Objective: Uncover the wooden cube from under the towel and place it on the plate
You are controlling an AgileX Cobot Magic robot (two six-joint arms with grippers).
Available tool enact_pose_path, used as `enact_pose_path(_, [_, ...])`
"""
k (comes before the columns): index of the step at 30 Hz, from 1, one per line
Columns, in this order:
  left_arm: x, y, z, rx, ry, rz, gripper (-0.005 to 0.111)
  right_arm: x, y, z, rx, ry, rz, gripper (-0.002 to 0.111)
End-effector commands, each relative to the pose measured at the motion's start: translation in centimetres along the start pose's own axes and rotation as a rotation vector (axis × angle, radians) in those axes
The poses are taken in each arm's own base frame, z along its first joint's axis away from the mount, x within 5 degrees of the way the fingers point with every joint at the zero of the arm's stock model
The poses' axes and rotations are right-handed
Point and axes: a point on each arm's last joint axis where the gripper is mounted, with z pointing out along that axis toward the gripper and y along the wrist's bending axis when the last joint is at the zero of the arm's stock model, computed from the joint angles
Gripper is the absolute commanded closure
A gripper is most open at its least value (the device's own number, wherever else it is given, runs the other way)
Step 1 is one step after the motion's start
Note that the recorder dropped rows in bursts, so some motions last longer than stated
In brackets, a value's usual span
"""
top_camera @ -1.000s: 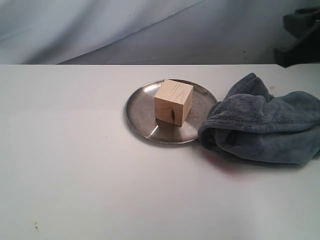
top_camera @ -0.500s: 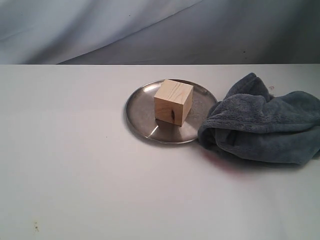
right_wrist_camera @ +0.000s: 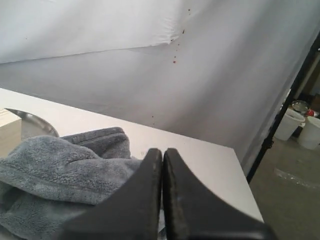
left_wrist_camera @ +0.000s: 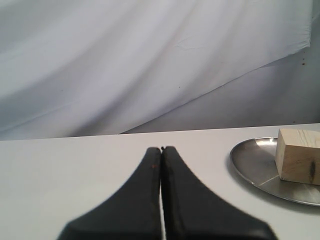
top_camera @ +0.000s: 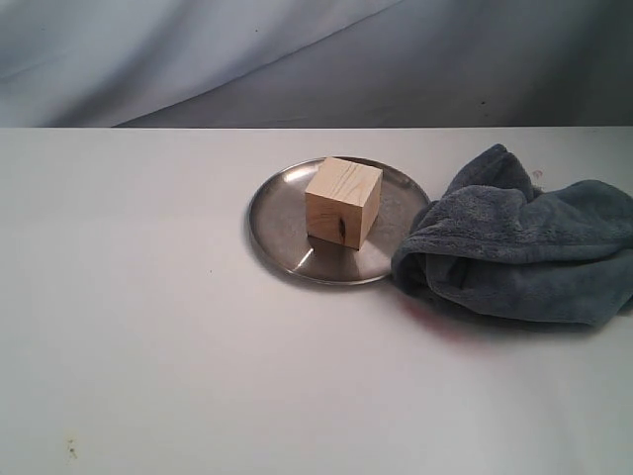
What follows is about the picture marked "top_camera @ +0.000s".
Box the light wooden cube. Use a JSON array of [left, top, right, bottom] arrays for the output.
[[305, 157, 383, 250]]

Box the grey-blue fleece towel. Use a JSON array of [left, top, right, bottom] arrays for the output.
[[391, 144, 632, 328]]

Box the round stainless steel plate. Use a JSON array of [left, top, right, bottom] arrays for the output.
[[245, 156, 430, 285]]

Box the white backdrop sheet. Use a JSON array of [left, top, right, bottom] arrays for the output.
[[1, 1, 632, 128]]

